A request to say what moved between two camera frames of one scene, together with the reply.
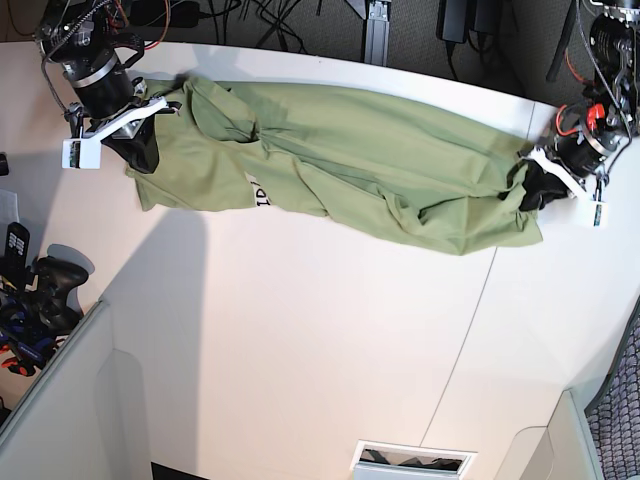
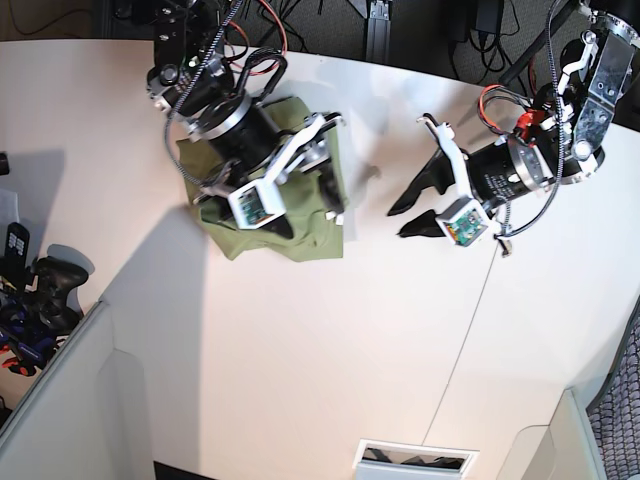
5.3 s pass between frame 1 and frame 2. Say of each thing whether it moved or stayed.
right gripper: moved
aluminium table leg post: stayed
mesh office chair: stayed
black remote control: stayed
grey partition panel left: stayed
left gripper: moved
